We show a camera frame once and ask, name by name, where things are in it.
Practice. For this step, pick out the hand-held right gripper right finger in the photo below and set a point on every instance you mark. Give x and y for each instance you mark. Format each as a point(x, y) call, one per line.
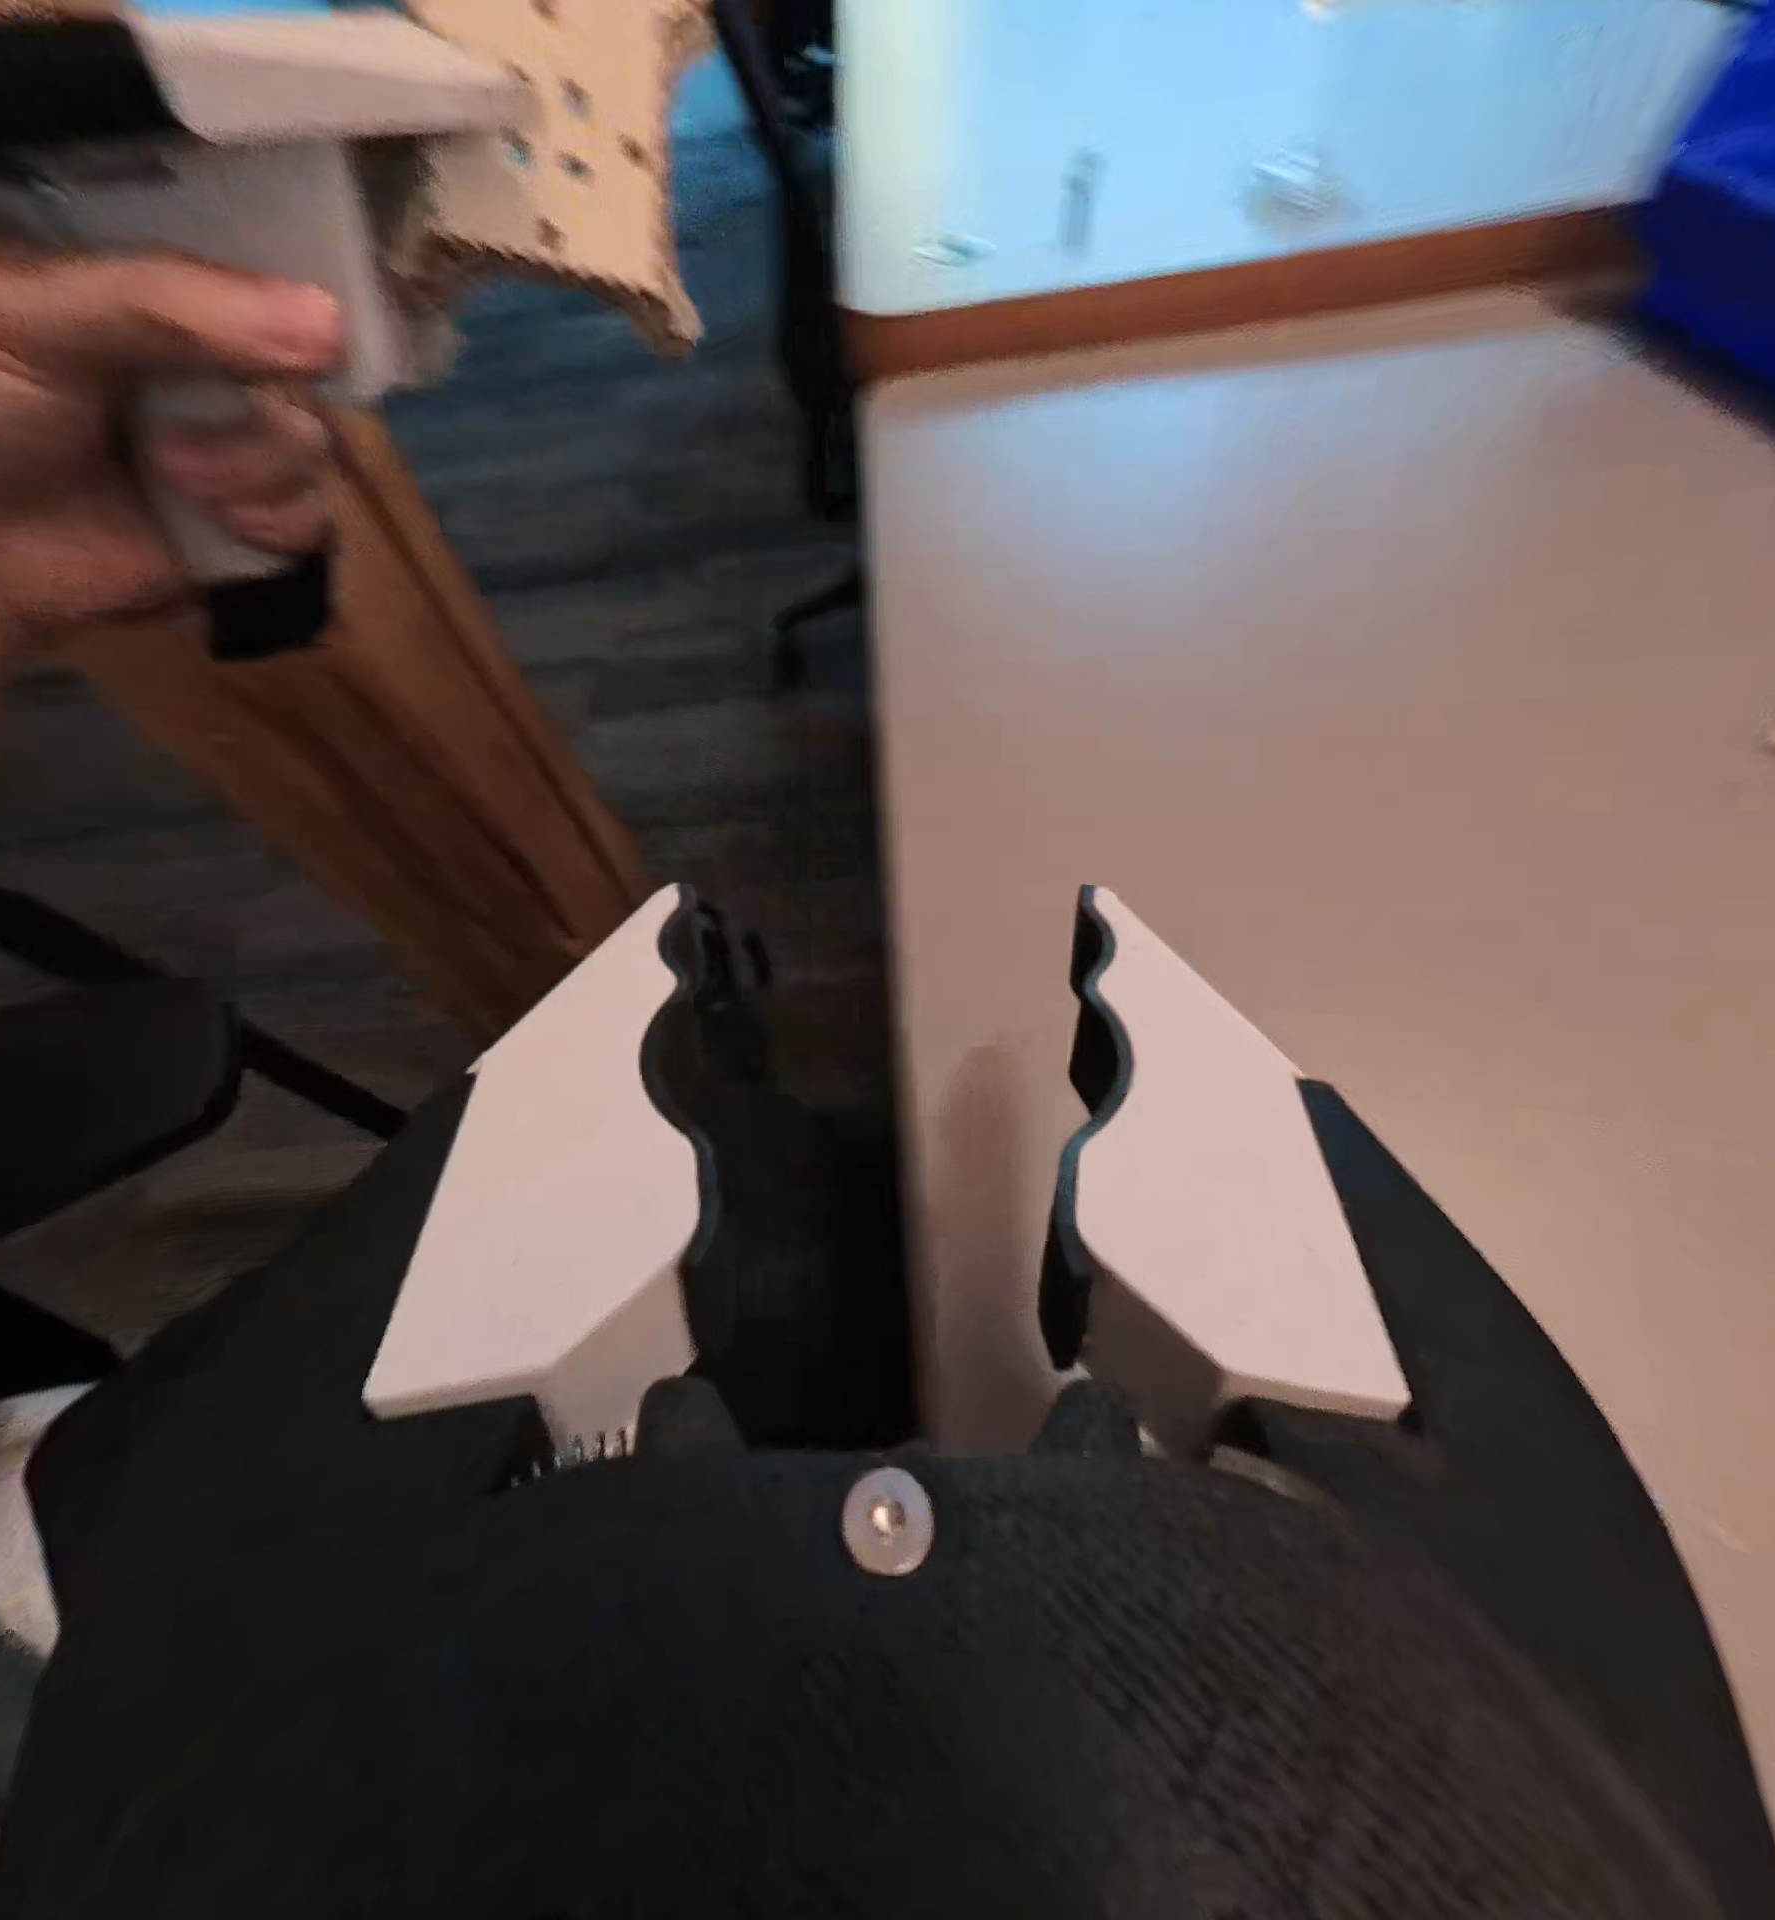
point(1217, 1229)

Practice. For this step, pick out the brown wooden cabinet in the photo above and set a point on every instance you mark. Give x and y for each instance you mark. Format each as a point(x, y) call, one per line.
point(378, 751)

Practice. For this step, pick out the person's black pants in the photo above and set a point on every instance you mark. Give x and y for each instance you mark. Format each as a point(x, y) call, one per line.
point(63, 1139)

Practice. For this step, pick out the clear acrylic piece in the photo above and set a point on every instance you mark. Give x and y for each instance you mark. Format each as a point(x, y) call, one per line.
point(1285, 188)

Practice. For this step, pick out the grey desk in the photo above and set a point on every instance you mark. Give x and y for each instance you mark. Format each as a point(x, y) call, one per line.
point(1352, 675)

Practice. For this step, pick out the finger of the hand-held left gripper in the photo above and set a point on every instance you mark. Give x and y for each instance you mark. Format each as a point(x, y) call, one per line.
point(332, 77)

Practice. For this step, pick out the person's left hand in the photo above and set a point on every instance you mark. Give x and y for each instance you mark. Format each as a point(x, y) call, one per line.
point(18, 451)

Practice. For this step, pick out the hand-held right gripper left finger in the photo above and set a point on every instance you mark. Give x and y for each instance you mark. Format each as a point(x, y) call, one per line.
point(557, 1201)

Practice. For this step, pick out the plain blue plastic bin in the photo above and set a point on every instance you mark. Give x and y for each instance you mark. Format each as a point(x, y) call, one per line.
point(1757, 225)

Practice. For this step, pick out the wooden tower base model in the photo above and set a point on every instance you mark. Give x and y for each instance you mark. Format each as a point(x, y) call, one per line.
point(588, 136)

